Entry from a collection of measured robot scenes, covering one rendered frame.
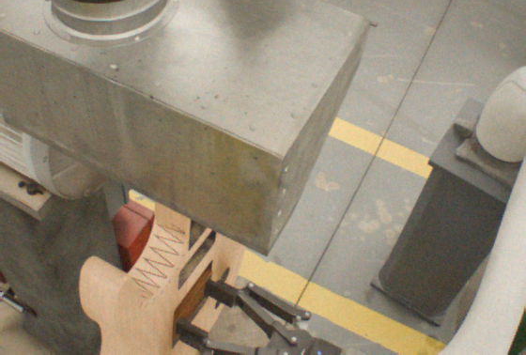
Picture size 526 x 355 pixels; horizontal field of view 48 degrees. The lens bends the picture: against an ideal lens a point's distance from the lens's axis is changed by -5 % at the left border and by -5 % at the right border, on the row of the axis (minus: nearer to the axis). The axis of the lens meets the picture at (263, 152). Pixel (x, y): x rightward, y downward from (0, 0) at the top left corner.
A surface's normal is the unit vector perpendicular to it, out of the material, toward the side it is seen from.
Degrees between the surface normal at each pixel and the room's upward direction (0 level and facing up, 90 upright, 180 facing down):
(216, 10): 0
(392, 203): 0
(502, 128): 88
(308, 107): 0
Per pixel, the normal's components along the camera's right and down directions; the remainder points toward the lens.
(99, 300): -0.42, 0.47
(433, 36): 0.07, -0.61
